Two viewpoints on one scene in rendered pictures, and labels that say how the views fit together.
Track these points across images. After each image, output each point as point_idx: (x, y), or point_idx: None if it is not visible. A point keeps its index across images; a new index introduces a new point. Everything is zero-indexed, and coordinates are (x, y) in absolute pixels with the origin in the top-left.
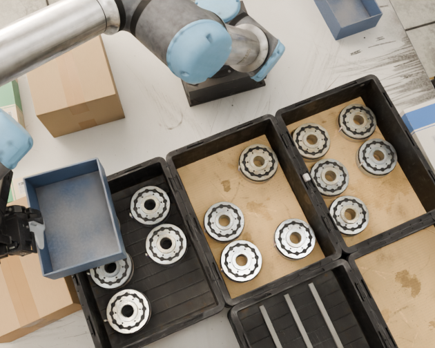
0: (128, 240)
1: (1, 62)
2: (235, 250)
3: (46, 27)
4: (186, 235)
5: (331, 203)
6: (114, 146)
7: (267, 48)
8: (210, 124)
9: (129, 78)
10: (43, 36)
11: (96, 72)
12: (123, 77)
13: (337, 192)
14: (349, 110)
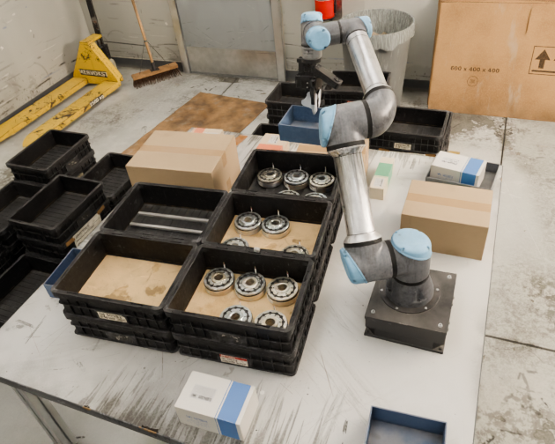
0: (305, 192)
1: (352, 44)
2: (255, 220)
3: (363, 61)
4: None
5: (233, 275)
6: (381, 233)
7: (349, 242)
8: (357, 285)
9: (431, 260)
10: (359, 60)
11: (425, 210)
12: (433, 257)
13: (236, 280)
14: (283, 323)
